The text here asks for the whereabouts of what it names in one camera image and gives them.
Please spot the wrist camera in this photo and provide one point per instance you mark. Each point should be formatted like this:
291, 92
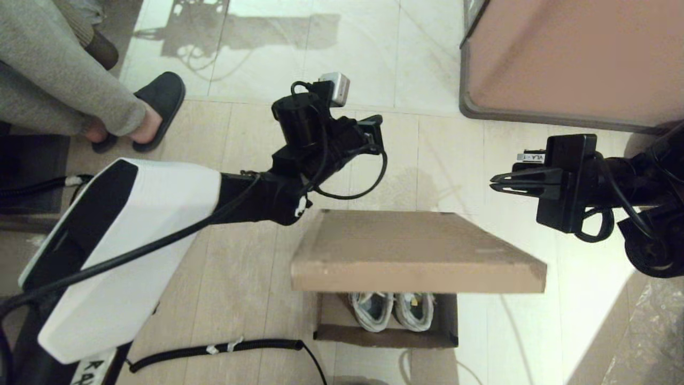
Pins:
531, 158
304, 112

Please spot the dark grey floor mat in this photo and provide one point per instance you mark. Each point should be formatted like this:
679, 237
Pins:
26, 166

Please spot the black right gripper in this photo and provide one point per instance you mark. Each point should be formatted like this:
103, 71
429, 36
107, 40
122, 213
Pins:
566, 182

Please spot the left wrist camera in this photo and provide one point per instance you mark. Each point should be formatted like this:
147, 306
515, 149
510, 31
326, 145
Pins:
304, 112

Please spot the black corrugated conduit, two tapes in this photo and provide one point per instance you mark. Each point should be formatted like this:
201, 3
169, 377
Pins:
214, 350

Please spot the brown cardboard shoe box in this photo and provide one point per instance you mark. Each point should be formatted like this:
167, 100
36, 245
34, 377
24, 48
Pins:
417, 240

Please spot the grey crumpled cloth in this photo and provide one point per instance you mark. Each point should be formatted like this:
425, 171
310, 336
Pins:
88, 10

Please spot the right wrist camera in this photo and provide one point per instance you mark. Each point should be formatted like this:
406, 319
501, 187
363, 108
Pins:
531, 158

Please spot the white mesh sneaker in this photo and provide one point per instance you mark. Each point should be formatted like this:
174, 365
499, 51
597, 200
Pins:
374, 313
414, 313

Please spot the dark grey slipper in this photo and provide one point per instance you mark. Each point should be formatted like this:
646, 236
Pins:
165, 96
109, 147

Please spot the beige ribbed round stool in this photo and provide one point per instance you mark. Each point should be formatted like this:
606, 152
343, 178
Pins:
101, 51

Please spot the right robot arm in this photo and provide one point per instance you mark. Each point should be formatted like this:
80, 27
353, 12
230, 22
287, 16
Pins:
652, 214

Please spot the pink cabinet with grey base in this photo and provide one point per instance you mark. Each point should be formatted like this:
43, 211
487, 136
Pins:
577, 53

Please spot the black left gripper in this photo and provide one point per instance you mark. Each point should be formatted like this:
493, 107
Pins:
331, 144

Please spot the black corrugated conduit, taped end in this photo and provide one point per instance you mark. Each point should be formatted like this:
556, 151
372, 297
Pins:
32, 187

